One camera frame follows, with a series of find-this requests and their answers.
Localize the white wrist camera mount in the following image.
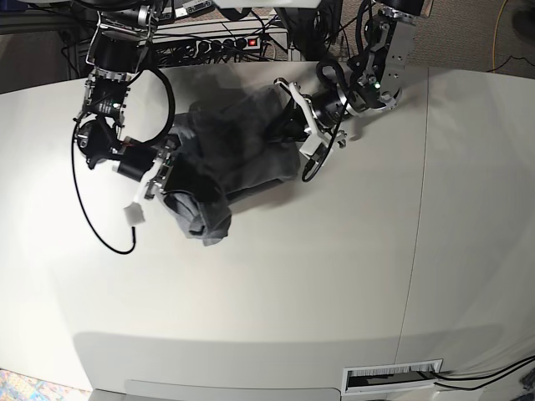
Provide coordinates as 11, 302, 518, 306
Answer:
274, 78, 347, 160
124, 139, 179, 227

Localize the grey T-shirt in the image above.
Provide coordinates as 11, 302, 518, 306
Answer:
159, 85, 300, 246

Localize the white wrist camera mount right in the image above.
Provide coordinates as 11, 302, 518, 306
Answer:
124, 139, 179, 227

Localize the black silver gripper left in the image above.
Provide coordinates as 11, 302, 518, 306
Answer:
311, 89, 351, 125

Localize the yellow cable on carpet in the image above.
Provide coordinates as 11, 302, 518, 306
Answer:
484, 0, 535, 73

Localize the black power strip red switch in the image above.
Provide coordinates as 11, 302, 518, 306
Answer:
156, 36, 262, 64

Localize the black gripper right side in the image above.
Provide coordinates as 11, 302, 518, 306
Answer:
112, 148, 157, 182

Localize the white cable grommet box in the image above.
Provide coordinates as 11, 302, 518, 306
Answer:
341, 359, 443, 396

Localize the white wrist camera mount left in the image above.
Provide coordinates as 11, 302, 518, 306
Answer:
274, 78, 347, 160

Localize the black robot arm right side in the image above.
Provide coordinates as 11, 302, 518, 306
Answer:
74, 1, 176, 181

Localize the black cable pair on table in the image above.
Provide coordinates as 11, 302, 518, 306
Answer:
417, 355, 535, 392

